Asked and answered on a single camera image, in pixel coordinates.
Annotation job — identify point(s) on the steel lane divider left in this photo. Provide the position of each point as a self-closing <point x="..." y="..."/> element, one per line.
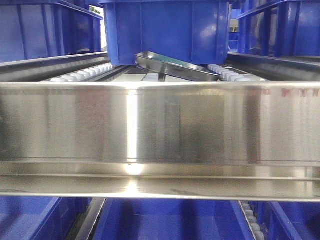
<point x="86" y="223"/>

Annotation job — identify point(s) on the white roller track center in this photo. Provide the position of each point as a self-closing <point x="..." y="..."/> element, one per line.
<point x="151" y="77"/>

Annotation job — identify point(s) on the blue bin upper middle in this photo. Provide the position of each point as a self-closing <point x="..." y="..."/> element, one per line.
<point x="193" y="31"/>

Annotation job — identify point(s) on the blue bin lower right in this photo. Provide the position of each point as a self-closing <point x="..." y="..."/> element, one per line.
<point x="288" y="220"/>

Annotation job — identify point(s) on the blue bin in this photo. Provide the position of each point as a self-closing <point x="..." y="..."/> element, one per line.
<point x="172" y="219"/>
<point x="193" y="31"/>
<point x="34" y="29"/>
<point x="39" y="218"/>
<point x="288" y="220"/>
<point x="276" y="28"/>

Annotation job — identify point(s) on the white roller track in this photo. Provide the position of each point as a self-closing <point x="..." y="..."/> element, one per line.
<point x="228" y="74"/>
<point x="151" y="77"/>
<point x="83" y="75"/>

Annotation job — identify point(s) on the blue bin upper right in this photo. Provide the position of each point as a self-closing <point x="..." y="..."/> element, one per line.
<point x="276" y="28"/>

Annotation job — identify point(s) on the blue bin upper left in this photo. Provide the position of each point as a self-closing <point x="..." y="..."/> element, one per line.
<point x="34" y="29"/>

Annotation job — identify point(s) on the blue bin lower middle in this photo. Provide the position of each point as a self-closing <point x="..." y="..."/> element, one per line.
<point x="172" y="219"/>

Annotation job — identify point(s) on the white roller track right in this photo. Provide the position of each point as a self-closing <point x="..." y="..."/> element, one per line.
<point x="228" y="74"/>

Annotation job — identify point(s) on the white roller track left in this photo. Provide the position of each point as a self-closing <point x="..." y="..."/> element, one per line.
<point x="83" y="75"/>

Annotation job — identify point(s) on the stainless steel shelf front rail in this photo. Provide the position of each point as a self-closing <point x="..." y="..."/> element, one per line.
<point x="188" y="140"/>

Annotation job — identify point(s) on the blue bin lower left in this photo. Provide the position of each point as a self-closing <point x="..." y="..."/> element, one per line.
<point x="39" y="218"/>

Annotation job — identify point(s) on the tilted steel tray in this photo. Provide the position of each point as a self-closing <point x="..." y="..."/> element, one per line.
<point x="165" y="65"/>

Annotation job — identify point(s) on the roller track divider right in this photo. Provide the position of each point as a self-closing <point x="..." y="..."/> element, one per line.
<point x="251" y="220"/>

